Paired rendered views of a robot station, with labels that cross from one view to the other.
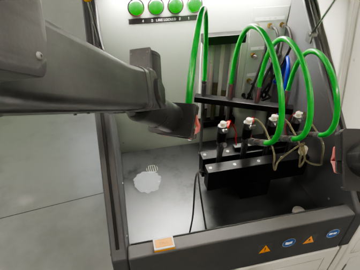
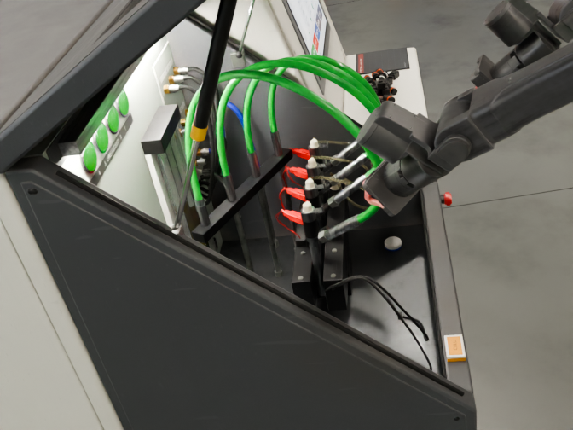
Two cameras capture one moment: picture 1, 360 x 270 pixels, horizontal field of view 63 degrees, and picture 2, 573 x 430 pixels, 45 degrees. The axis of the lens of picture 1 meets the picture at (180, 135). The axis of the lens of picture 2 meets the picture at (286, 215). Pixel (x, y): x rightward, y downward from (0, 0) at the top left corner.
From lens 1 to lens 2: 0.95 m
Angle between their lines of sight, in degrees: 53
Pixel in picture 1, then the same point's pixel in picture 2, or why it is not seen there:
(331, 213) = (432, 197)
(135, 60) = (400, 118)
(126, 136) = not seen: hidden behind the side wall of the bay
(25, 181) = not seen: outside the picture
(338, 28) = (263, 29)
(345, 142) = (489, 77)
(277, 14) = (167, 61)
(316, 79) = (285, 97)
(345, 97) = not seen: hidden behind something
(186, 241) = (452, 326)
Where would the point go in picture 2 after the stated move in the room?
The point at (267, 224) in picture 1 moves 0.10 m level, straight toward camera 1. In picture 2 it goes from (437, 249) to (482, 266)
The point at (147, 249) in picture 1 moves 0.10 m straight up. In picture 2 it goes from (460, 368) to (458, 324)
